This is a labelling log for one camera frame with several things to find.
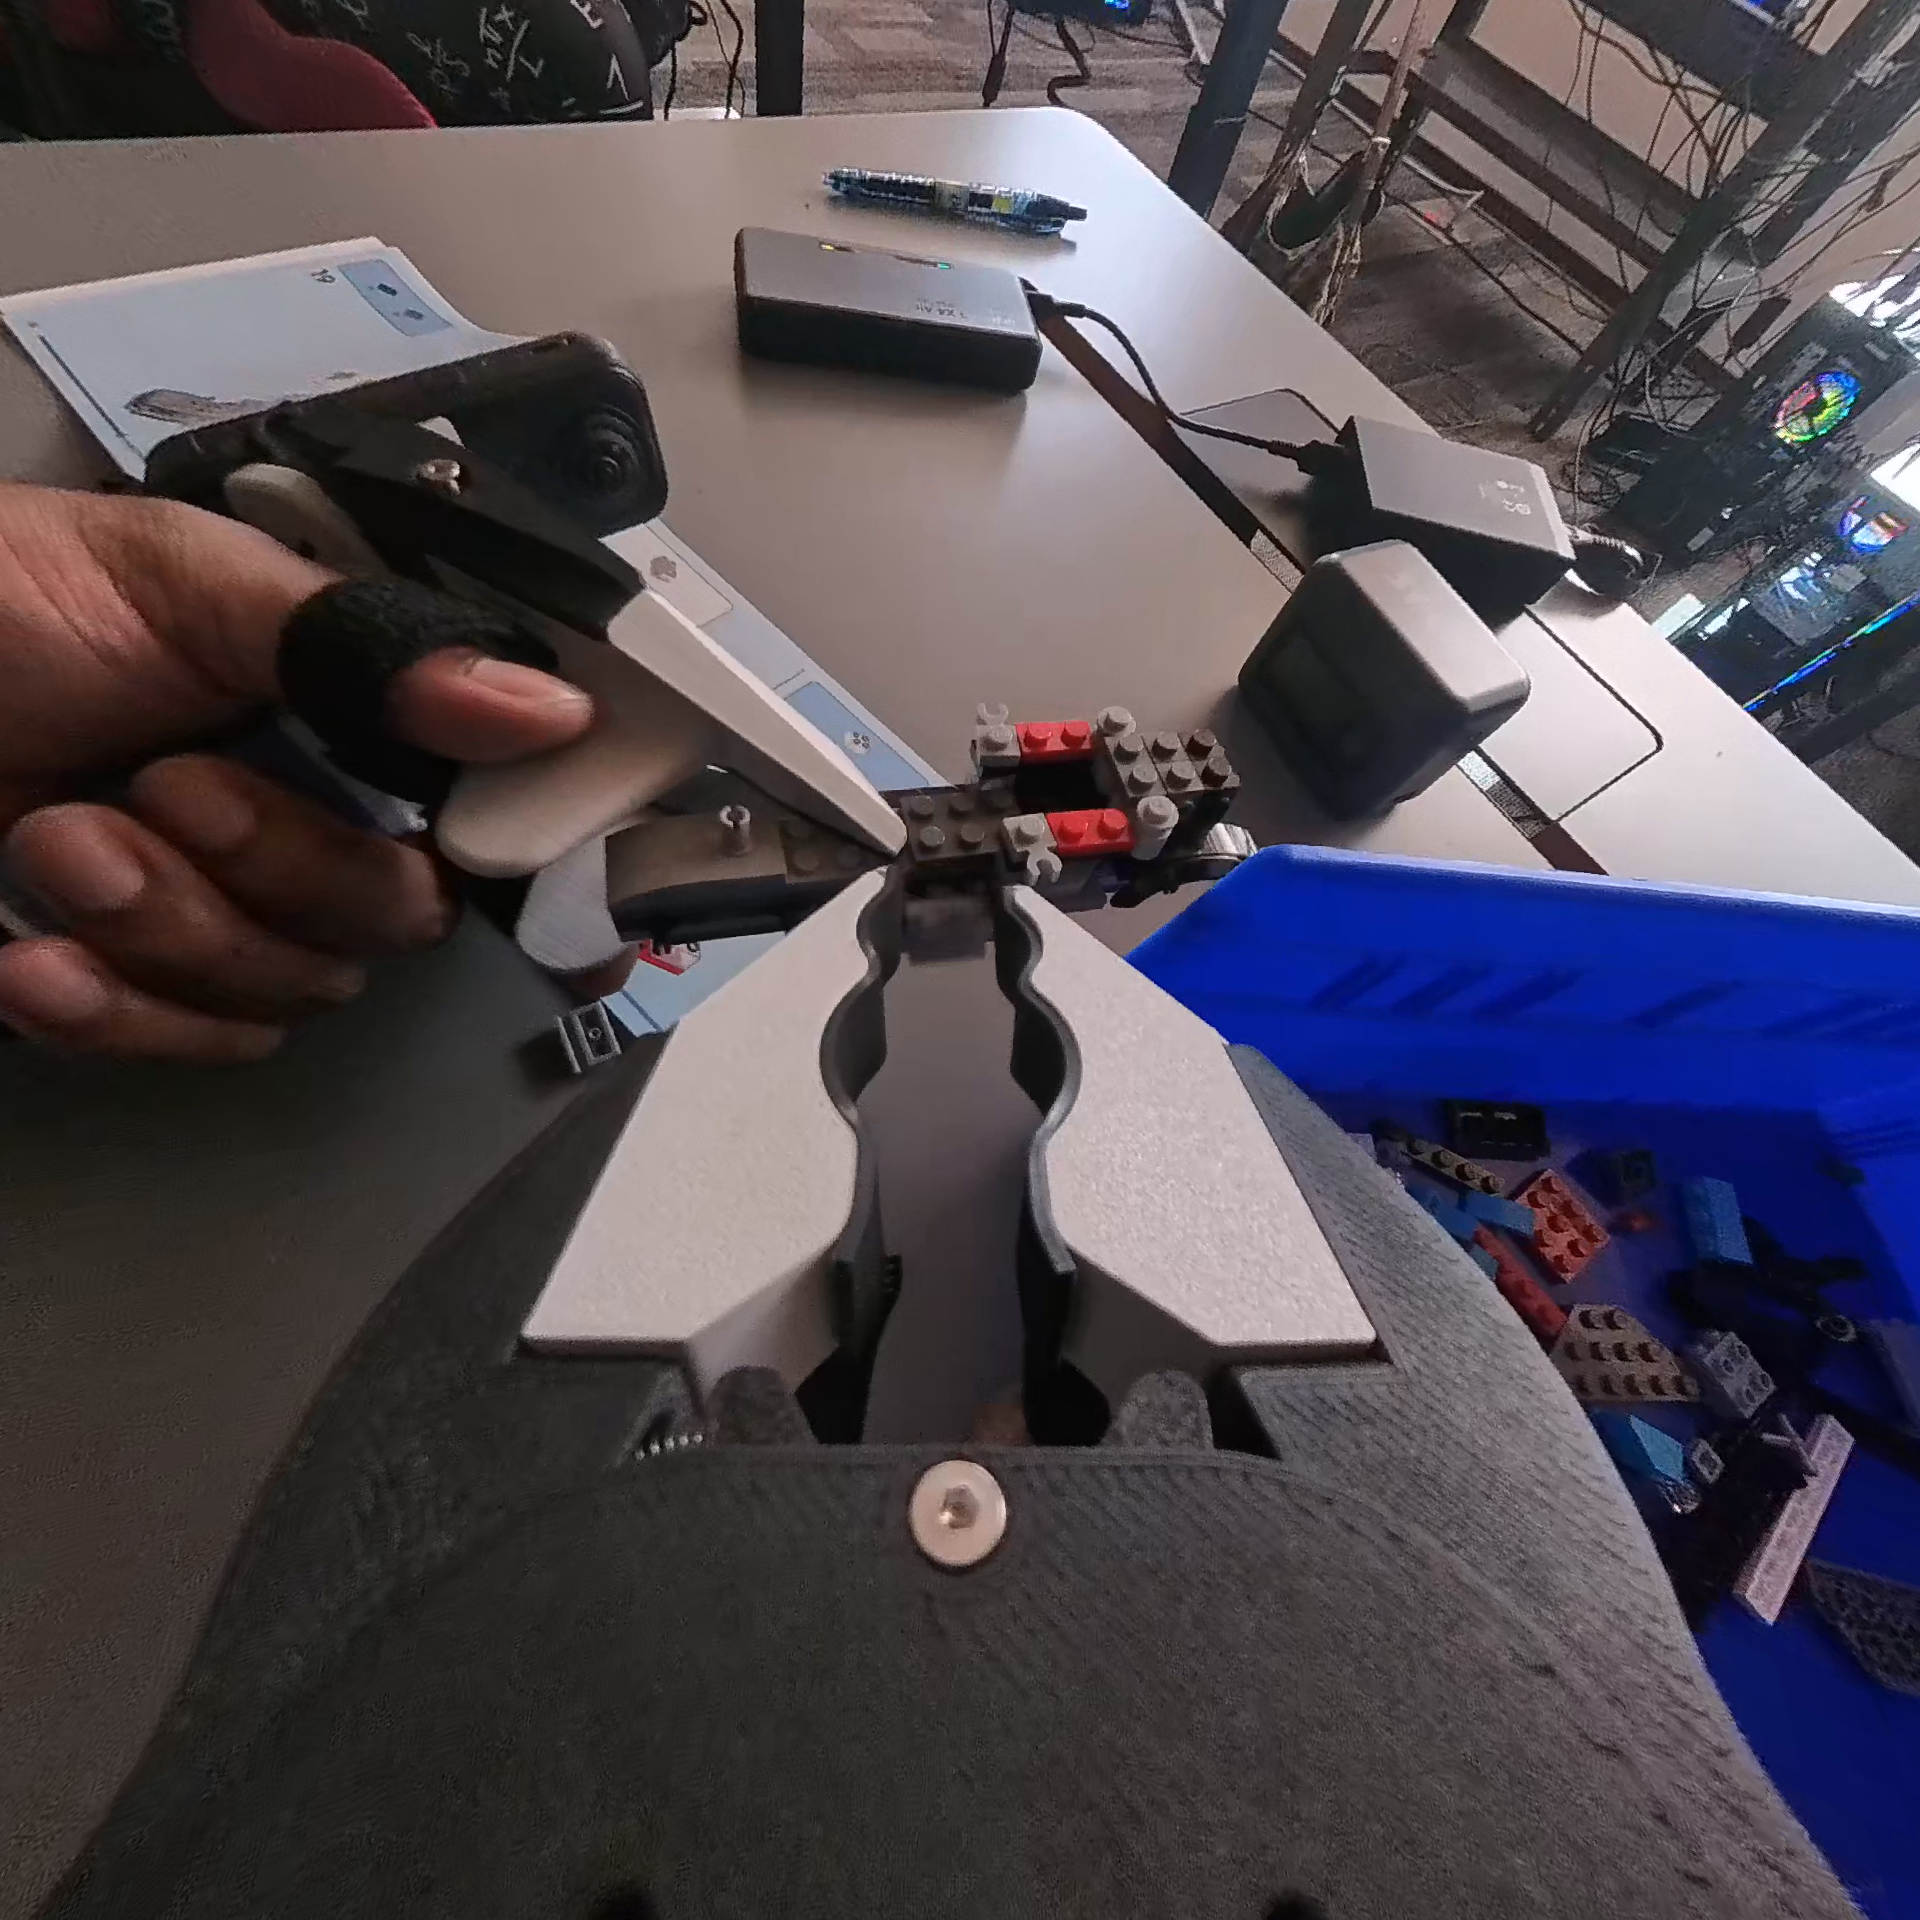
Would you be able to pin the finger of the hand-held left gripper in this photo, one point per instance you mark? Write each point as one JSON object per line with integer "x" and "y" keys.
{"x": 580, "y": 921}
{"x": 750, "y": 721}

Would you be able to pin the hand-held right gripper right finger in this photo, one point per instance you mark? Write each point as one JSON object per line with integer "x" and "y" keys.
{"x": 1200, "y": 1200}

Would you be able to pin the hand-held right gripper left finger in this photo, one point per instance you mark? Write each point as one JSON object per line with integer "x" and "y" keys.
{"x": 691, "y": 1200}

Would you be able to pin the grey toy brick vehicle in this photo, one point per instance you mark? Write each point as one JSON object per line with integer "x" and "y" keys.
{"x": 1080, "y": 797}

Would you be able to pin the blue plastic bin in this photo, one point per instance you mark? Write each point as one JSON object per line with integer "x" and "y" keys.
{"x": 1501, "y": 974}

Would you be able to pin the pile of toy bricks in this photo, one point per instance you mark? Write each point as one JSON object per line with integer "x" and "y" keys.
{"x": 1622, "y": 1335}

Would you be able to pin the grey desk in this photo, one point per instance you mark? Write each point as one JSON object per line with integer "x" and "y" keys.
{"x": 931, "y": 495}

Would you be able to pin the person's left hand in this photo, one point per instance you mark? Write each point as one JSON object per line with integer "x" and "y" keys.
{"x": 135, "y": 750}

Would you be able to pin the small grey toy brick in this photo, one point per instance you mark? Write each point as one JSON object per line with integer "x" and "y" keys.
{"x": 586, "y": 1039}

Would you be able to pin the printed instruction sheet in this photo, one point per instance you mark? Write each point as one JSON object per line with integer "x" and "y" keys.
{"x": 196, "y": 330}

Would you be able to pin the black printed cloth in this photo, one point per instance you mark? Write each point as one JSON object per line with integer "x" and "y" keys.
{"x": 511, "y": 59}

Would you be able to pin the black box with green lights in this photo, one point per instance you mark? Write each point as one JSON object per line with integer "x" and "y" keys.
{"x": 886, "y": 306}

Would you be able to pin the black digital timer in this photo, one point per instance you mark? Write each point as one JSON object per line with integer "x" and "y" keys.
{"x": 1381, "y": 674}

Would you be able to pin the blue patterned pen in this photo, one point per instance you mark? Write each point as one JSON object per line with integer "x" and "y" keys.
{"x": 946, "y": 195}

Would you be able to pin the black smartphone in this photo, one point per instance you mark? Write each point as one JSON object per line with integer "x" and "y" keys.
{"x": 1244, "y": 429}

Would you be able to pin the black power adapter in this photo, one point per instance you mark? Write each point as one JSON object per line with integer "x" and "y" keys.
{"x": 1440, "y": 504}

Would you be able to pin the black-legged table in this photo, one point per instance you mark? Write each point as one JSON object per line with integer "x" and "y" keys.
{"x": 1238, "y": 90}

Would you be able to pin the rainbow-lit computer case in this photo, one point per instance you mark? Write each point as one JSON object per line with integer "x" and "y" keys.
{"x": 1815, "y": 405}

